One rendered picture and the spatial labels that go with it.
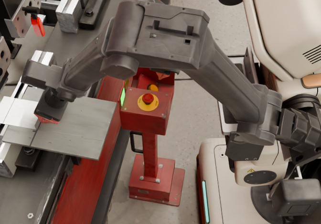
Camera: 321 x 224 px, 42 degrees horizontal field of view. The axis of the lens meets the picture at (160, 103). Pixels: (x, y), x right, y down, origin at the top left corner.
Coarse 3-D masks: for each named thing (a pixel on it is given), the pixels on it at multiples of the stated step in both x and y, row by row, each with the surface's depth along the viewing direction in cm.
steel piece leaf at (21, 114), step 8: (16, 104) 116; (24, 104) 116; (32, 104) 116; (16, 112) 114; (24, 112) 114; (32, 112) 114; (8, 120) 113; (16, 120) 113; (24, 120) 113; (32, 120) 113; (32, 128) 111
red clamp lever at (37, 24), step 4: (24, 8) 102; (28, 8) 102; (32, 8) 102; (36, 8) 102; (28, 12) 102; (32, 12) 102; (36, 12) 102; (32, 16) 104; (36, 16) 104; (32, 20) 104; (36, 20) 104; (40, 20) 105; (32, 24) 105; (36, 24) 105; (40, 24) 106; (36, 28) 106; (40, 28) 107; (36, 32) 108; (40, 32) 108; (44, 32) 109; (40, 36) 109
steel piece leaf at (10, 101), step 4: (4, 96) 117; (4, 100) 116; (8, 100) 116; (12, 100) 116; (0, 104) 116; (4, 104) 116; (8, 104) 116; (0, 108) 115; (4, 108) 115; (8, 108) 115; (0, 112) 114; (4, 112) 114; (0, 116) 113; (4, 116) 113; (0, 120) 113
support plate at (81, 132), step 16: (32, 96) 117; (64, 112) 114; (80, 112) 114; (96, 112) 114; (112, 112) 114; (16, 128) 111; (48, 128) 111; (64, 128) 111; (80, 128) 111; (96, 128) 111; (16, 144) 109; (32, 144) 109; (48, 144) 109; (64, 144) 109; (80, 144) 109; (96, 144) 109
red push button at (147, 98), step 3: (147, 93) 142; (144, 96) 141; (147, 96) 141; (150, 96) 141; (144, 99) 140; (147, 99) 140; (150, 99) 140; (153, 99) 141; (144, 102) 140; (147, 102) 140; (150, 102) 140
